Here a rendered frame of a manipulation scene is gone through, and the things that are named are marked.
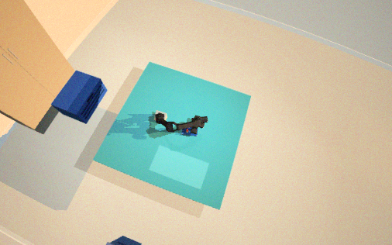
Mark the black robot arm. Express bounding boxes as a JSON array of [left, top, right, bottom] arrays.
[[155, 112, 208, 132]]

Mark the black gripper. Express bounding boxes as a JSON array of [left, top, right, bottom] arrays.
[[191, 126, 198, 134]]

